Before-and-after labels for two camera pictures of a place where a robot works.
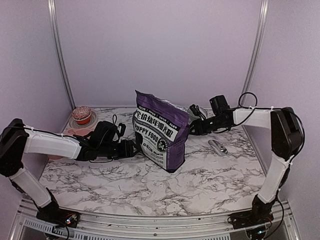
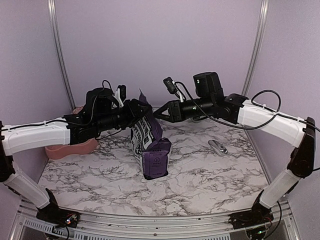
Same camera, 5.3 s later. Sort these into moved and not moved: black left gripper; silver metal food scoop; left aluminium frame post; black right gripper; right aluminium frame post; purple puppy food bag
Moved: black left gripper; purple puppy food bag; black right gripper
Not moved: silver metal food scoop; left aluminium frame post; right aluminium frame post
